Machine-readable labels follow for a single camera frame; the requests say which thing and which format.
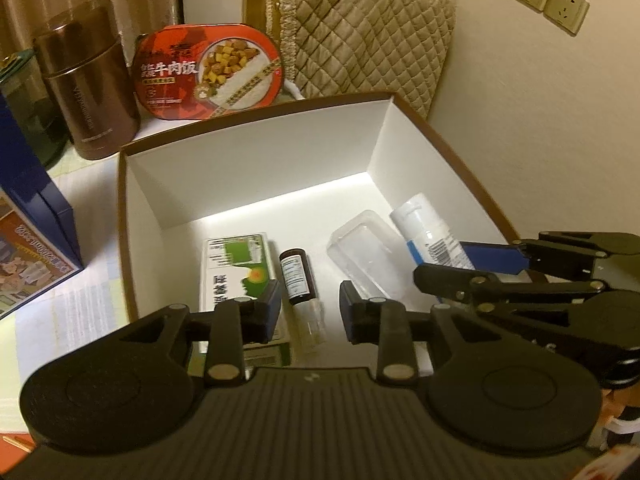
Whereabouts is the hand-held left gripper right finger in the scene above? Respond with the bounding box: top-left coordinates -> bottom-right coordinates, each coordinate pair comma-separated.
339,280 -> 502,381

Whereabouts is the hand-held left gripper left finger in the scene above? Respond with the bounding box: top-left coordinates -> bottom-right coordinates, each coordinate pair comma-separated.
120,277 -> 283,380

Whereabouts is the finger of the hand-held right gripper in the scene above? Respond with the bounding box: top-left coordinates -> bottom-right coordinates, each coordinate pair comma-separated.
457,230 -> 608,276
412,264 -> 608,322

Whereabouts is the brown spray bottle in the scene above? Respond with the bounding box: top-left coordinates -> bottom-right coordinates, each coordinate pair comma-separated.
278,247 -> 328,353

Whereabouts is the green medicine box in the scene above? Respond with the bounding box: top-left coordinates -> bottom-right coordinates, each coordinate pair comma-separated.
199,232 -> 293,368

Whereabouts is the white labelled tube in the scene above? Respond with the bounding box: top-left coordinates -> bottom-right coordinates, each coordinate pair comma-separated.
389,192 -> 476,273

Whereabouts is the clear plastic case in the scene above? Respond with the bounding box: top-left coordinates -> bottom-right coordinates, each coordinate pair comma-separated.
326,210 -> 441,306

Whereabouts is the brown cardboard box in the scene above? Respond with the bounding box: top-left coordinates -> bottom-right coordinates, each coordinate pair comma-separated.
117,91 -> 523,361

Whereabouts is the pastel checkered tablecloth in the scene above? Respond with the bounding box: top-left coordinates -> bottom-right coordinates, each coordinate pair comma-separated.
0,115 -> 138,433

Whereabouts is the red instant meal box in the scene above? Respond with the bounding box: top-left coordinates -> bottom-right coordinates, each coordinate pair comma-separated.
134,23 -> 285,122

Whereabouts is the beige quilted cover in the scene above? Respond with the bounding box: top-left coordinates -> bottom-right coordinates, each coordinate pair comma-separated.
265,0 -> 457,122

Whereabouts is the blue milk carton box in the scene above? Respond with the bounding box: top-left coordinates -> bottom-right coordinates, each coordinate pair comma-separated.
0,87 -> 85,321

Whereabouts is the brown metal thermos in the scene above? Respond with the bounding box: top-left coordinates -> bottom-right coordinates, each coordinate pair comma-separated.
32,0 -> 141,162

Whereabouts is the orange stick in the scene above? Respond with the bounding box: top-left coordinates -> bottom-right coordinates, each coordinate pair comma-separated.
2,435 -> 37,453

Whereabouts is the dark green container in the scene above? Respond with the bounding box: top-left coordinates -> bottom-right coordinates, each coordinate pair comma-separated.
0,47 -> 68,171

